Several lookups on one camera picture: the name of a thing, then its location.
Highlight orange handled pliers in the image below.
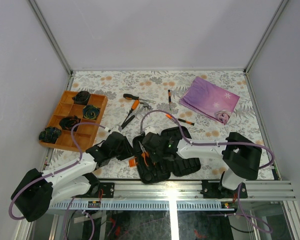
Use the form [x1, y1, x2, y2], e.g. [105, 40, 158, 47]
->
[139, 141, 149, 167]

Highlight black plastic tool case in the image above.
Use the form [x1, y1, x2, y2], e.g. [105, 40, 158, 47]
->
[132, 126, 201, 184]

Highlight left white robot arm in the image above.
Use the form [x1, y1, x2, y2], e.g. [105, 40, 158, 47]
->
[8, 131, 134, 222]

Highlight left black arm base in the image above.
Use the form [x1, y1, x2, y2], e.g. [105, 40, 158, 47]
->
[86, 182, 115, 199]

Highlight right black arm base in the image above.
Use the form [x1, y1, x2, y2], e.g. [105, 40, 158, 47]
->
[200, 180, 238, 199]

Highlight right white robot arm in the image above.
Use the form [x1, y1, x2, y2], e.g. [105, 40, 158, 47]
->
[142, 132, 262, 198]

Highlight orange tipped metal file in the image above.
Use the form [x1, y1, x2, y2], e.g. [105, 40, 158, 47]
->
[165, 114, 175, 122]

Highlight orange black utility tool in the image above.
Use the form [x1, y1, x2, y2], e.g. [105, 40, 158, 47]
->
[177, 118, 195, 126]

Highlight dark rolled band middle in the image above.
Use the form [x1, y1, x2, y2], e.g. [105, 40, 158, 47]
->
[82, 104, 100, 120]

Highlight dark rolled band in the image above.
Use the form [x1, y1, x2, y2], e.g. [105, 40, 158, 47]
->
[72, 90, 91, 106]
[82, 104, 100, 120]
[59, 115, 81, 131]

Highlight small claw hammer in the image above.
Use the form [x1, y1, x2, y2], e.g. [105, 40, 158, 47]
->
[120, 102, 152, 130]

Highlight dark rolled band lower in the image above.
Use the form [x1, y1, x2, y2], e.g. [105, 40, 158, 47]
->
[59, 115, 81, 131]

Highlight small precision screwdriver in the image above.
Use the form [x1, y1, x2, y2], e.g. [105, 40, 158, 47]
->
[167, 89, 172, 111]

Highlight orange compartment tray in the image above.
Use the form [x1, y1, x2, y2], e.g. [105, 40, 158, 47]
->
[39, 90, 108, 152]

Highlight dark rolled band top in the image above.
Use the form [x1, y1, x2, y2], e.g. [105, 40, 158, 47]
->
[72, 90, 91, 106]

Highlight dark rolled band outside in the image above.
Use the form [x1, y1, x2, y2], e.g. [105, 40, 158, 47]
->
[38, 126, 62, 144]

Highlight purple printed pouch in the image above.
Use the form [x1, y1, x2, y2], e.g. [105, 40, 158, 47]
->
[179, 77, 240, 125]

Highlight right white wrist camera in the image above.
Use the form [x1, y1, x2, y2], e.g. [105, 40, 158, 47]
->
[140, 126, 157, 135]

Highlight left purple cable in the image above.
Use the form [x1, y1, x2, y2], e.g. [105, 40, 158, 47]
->
[8, 121, 113, 240]

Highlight purple cable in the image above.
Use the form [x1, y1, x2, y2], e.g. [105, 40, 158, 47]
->
[8, 121, 113, 240]
[139, 109, 276, 235]

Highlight orange handled screwdriver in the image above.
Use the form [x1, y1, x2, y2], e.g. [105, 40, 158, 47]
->
[123, 100, 140, 123]

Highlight black handled screwdriver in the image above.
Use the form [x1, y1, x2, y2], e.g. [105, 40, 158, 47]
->
[123, 93, 156, 104]

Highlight aluminium front rail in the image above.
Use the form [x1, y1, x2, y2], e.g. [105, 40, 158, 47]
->
[50, 180, 296, 211]

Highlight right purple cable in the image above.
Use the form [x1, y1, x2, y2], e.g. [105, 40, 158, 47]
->
[139, 109, 276, 235]

